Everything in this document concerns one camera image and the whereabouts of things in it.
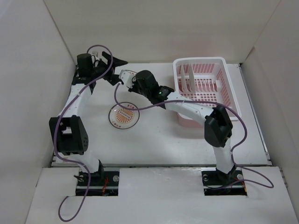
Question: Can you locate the pink white dish rack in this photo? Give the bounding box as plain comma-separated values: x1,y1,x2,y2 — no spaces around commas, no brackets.
172,57,242,116

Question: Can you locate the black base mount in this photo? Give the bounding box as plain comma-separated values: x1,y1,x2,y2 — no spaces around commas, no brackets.
201,168,247,196
74,171,120,196

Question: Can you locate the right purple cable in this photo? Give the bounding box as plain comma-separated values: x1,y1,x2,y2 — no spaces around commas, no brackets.
114,84,274,189

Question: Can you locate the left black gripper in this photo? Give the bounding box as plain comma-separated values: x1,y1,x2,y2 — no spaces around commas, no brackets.
91,53,128,85

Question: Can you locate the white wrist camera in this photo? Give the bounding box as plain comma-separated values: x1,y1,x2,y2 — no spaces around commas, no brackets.
91,51,99,62
119,71,136,89

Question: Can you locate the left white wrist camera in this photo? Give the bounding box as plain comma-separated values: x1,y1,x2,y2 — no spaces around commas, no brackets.
91,51,99,62

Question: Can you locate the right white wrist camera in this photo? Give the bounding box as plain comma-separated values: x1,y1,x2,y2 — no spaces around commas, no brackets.
119,71,136,89

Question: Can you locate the orange sunburst plate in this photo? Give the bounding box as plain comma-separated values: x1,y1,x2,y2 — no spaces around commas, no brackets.
121,70,137,74
108,102,140,130

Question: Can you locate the plate with green red rim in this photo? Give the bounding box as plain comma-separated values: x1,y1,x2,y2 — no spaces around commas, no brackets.
188,64,196,93

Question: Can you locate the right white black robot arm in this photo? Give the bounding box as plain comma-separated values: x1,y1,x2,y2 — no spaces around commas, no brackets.
120,70,235,184

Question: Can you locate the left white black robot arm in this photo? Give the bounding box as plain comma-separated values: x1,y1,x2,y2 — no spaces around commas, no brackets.
49,51,128,185

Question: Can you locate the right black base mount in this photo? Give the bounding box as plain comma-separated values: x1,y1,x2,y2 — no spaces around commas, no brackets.
201,168,247,196

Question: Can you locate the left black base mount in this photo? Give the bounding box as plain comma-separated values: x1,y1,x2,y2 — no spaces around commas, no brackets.
74,171,120,196

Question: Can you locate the plate with cloud outline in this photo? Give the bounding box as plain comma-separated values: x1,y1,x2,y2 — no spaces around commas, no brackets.
180,67,188,93

